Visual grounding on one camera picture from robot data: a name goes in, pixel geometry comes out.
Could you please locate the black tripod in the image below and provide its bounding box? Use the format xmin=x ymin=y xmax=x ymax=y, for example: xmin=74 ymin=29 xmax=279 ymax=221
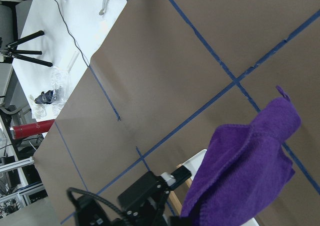
xmin=0 ymin=30 xmax=54 ymax=68

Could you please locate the purple towel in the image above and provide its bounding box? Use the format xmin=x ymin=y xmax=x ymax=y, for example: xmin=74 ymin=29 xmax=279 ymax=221
xmin=180 ymin=87 xmax=301 ymax=225

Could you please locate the aluminium frame post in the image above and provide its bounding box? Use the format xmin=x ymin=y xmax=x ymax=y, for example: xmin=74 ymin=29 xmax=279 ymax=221
xmin=0 ymin=157 xmax=35 ymax=173

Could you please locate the clear plastic bag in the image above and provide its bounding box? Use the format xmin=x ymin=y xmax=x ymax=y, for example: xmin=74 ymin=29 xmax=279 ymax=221
xmin=51 ymin=51 xmax=79 ymax=116

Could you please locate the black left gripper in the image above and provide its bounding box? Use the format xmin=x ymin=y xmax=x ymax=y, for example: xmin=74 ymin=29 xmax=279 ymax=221
xmin=117 ymin=167 xmax=192 ymax=225

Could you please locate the white rack base tray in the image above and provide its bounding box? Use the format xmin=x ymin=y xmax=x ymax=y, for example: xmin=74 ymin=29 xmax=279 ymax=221
xmin=181 ymin=149 xmax=259 ymax=226

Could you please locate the red cylinder tube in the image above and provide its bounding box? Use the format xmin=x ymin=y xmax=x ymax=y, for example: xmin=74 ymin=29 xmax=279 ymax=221
xmin=9 ymin=119 xmax=55 ymax=139

